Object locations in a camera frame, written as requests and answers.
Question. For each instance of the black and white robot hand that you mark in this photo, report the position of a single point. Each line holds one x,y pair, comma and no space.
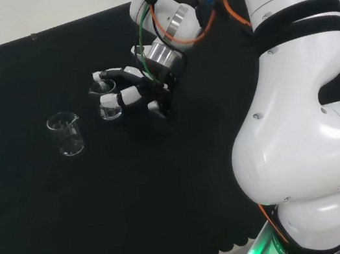
159,86

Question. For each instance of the clear glass beaker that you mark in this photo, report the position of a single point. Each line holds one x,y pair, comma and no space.
68,141
110,113

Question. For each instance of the black scalloped-edge cloth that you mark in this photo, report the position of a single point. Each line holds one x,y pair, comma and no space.
103,194

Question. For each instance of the clear tape piece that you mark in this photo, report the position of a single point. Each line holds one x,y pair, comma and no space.
33,36

